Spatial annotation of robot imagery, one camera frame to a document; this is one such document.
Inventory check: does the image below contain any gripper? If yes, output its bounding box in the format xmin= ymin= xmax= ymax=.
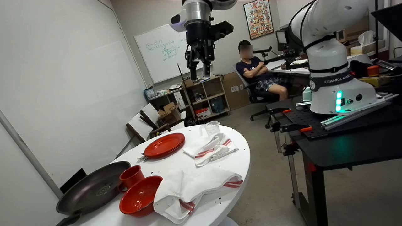
xmin=185 ymin=20 xmax=215 ymax=81

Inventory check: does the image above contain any clear plastic measuring jar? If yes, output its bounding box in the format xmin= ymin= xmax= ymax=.
xmin=200 ymin=121 xmax=221 ymax=136

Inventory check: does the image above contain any black pole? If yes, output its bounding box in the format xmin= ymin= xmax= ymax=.
xmin=177 ymin=63 xmax=199 ymax=125

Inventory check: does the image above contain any wooden shelf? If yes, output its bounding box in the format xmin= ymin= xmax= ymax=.
xmin=183 ymin=75 xmax=231 ymax=122

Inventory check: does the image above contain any large cardboard box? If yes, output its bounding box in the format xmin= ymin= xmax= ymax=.
xmin=222 ymin=72 xmax=252 ymax=111

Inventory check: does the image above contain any whiteboard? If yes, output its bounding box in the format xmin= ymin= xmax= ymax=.
xmin=134 ymin=24 xmax=205 ymax=84

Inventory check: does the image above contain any low shelf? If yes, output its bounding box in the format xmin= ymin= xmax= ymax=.
xmin=147 ymin=88 xmax=189 ymax=120

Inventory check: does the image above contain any open cardboard box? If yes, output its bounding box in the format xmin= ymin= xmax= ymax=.
xmin=157 ymin=102 xmax=182 ymax=126

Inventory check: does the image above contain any person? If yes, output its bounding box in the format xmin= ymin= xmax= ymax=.
xmin=236 ymin=40 xmax=289 ymax=101

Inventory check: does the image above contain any office chair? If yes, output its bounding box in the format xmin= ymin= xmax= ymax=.
xmin=233 ymin=64 xmax=280 ymax=121

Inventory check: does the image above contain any colourful framed poster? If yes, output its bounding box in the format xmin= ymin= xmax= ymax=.
xmin=243 ymin=0 xmax=274 ymax=40

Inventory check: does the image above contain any small white red-striped towel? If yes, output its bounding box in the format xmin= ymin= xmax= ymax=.
xmin=183 ymin=132 xmax=239 ymax=167

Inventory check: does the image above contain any stack of white boards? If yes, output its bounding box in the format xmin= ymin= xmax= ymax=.
xmin=126 ymin=103 xmax=186 ymax=142

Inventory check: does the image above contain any red plate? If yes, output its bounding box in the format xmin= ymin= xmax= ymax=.
xmin=144 ymin=132 xmax=186 ymax=159

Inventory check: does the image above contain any monitor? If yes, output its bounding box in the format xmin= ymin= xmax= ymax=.
xmin=275 ymin=28 xmax=291 ymax=48

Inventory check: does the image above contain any black orange clamp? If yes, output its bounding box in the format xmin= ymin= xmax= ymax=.
xmin=270 ymin=123 xmax=313 ymax=133
xmin=269 ymin=107 xmax=292 ymax=115

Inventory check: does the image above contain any white desk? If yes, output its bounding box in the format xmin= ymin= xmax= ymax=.
xmin=266 ymin=58 xmax=311 ymax=76

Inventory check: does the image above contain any large white red-striped towel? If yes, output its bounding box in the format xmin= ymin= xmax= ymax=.
xmin=153 ymin=167 xmax=244 ymax=224

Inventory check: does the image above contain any red mug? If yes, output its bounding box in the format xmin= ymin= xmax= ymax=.
xmin=117 ymin=165 xmax=145 ymax=193

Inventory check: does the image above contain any red bowl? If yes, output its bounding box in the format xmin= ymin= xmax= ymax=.
xmin=119 ymin=175 xmax=164 ymax=218

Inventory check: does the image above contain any dark frying pan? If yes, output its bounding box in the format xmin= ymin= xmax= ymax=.
xmin=55 ymin=161 xmax=132 ymax=226

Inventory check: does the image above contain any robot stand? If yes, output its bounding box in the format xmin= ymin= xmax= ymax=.
xmin=266 ymin=93 xmax=402 ymax=226

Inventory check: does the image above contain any tissue box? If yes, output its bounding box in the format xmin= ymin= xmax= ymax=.
xmin=350 ymin=30 xmax=386 ymax=56

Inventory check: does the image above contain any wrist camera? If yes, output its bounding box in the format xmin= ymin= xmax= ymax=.
xmin=210 ymin=21 xmax=235 ymax=43

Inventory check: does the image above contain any camera on mount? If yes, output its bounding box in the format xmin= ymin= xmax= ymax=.
xmin=253 ymin=46 xmax=310 ymax=71

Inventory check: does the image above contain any aluminium rail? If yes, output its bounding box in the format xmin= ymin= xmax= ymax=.
xmin=320 ymin=93 xmax=400 ymax=130

